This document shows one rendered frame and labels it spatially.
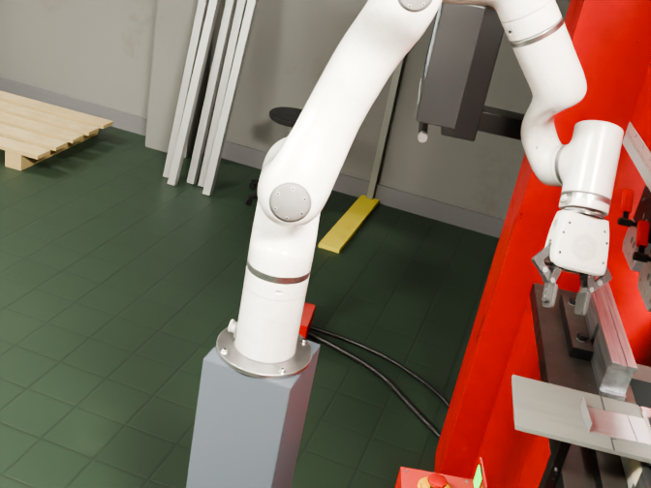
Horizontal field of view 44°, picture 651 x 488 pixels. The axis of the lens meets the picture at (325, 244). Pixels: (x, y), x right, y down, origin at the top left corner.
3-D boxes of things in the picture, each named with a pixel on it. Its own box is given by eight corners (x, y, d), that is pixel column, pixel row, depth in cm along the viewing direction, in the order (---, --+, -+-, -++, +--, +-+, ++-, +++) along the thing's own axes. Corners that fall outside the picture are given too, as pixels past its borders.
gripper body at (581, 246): (568, 199, 137) (555, 264, 136) (621, 214, 139) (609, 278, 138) (546, 203, 144) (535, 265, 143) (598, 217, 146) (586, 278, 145)
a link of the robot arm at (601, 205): (573, 188, 137) (571, 205, 137) (620, 200, 139) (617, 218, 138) (550, 194, 145) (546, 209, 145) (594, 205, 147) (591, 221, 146)
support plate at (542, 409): (511, 378, 169) (511, 374, 169) (636, 409, 167) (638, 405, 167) (514, 429, 153) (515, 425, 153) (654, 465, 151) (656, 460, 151)
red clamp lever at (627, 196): (623, 186, 192) (619, 222, 188) (640, 190, 192) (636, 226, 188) (620, 190, 194) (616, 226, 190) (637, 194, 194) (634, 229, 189)
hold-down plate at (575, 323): (558, 302, 232) (561, 293, 231) (576, 306, 232) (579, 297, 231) (569, 356, 205) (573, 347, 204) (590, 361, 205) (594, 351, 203)
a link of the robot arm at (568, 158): (547, 191, 144) (590, 191, 136) (561, 119, 145) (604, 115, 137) (576, 202, 148) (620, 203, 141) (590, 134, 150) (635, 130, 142)
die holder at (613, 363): (574, 298, 236) (585, 270, 232) (596, 303, 236) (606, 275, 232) (599, 395, 191) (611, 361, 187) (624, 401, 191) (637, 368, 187)
